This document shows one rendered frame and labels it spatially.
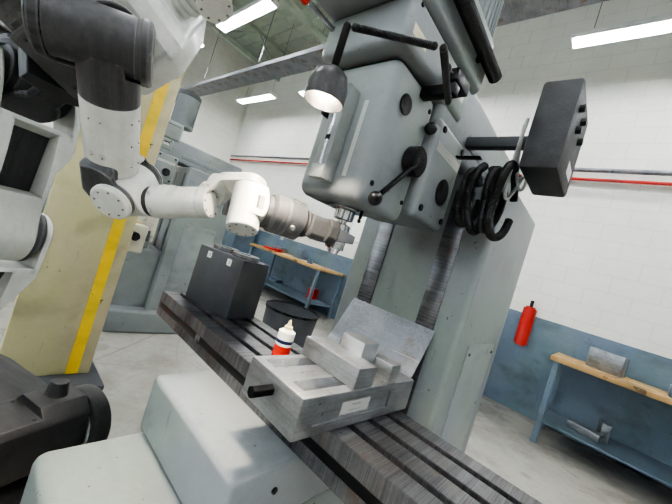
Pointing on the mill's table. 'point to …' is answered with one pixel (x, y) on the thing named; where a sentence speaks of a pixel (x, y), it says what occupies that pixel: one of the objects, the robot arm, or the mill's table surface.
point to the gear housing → (364, 45)
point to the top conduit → (479, 39)
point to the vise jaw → (340, 362)
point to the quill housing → (375, 141)
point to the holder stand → (227, 281)
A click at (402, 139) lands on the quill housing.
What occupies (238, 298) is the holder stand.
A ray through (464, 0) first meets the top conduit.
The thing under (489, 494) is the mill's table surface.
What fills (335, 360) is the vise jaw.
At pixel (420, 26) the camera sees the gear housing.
